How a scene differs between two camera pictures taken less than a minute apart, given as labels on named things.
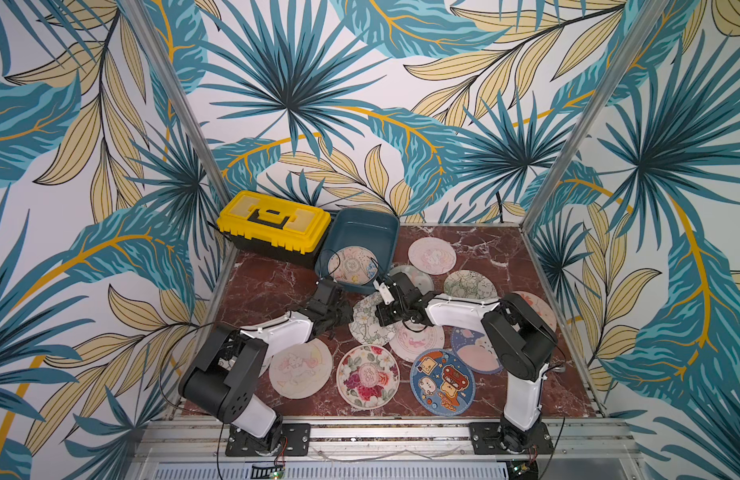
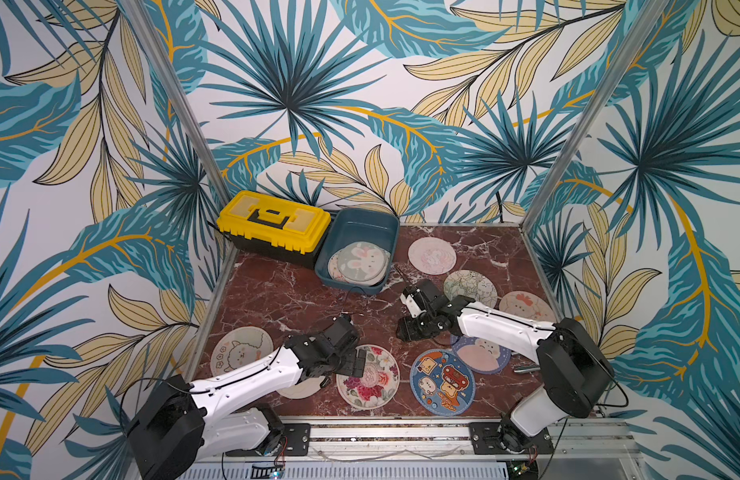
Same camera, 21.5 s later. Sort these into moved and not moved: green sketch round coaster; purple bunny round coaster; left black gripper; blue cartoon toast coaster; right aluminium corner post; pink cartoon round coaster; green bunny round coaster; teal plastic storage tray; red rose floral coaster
Moved: left black gripper; pink cartoon round coaster; green bunny round coaster
Not moved: teal plastic storage tray; green sketch round coaster; right aluminium corner post; blue cartoon toast coaster; purple bunny round coaster; red rose floral coaster
